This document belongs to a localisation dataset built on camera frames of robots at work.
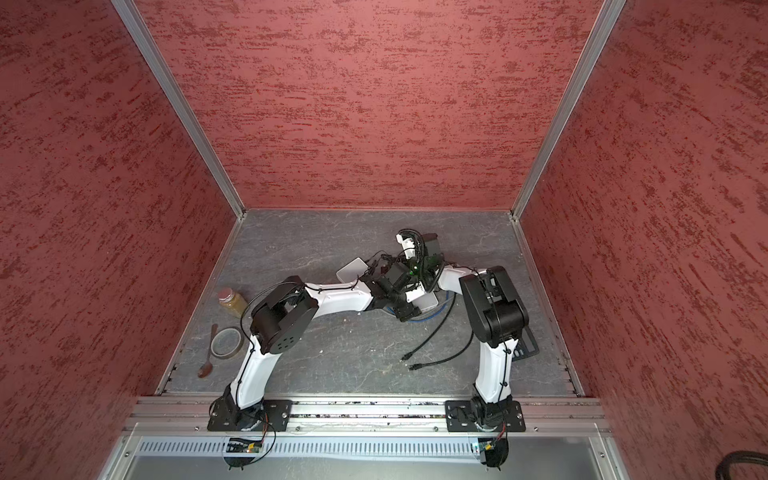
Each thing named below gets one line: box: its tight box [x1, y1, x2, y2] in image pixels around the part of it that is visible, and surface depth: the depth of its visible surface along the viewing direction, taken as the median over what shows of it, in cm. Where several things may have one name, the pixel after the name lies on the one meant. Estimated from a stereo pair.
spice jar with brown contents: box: [218, 288, 248, 318], surface depth 87 cm
